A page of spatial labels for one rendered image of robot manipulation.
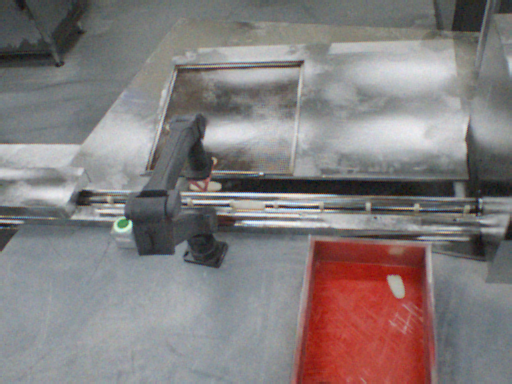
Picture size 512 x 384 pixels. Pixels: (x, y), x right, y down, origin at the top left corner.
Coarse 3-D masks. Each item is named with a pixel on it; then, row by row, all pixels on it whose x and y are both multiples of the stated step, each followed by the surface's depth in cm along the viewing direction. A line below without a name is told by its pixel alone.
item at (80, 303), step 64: (0, 256) 164; (64, 256) 160; (128, 256) 157; (256, 256) 150; (448, 256) 141; (0, 320) 148; (64, 320) 145; (128, 320) 142; (192, 320) 139; (256, 320) 136; (448, 320) 129
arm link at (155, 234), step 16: (144, 208) 105; (160, 208) 104; (208, 208) 143; (144, 224) 106; (160, 224) 105; (176, 224) 118; (192, 224) 130; (208, 224) 139; (144, 240) 108; (160, 240) 107; (176, 240) 116
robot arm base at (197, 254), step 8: (208, 240) 147; (192, 248) 148; (200, 248) 146; (208, 248) 147; (216, 248) 150; (224, 248) 152; (184, 256) 152; (192, 256) 151; (200, 256) 148; (208, 256) 148; (216, 256) 150; (224, 256) 152; (200, 264) 151; (208, 264) 149; (216, 264) 149
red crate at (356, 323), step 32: (320, 288) 140; (352, 288) 138; (384, 288) 137; (416, 288) 136; (320, 320) 133; (352, 320) 132; (384, 320) 131; (416, 320) 130; (320, 352) 128; (352, 352) 126; (384, 352) 125; (416, 352) 124
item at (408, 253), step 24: (312, 240) 139; (336, 240) 138; (360, 240) 137; (384, 240) 135; (408, 240) 134; (312, 264) 135; (384, 264) 141; (408, 264) 139; (432, 264) 129; (312, 288) 136; (432, 288) 124; (432, 312) 120; (432, 336) 116; (432, 360) 112
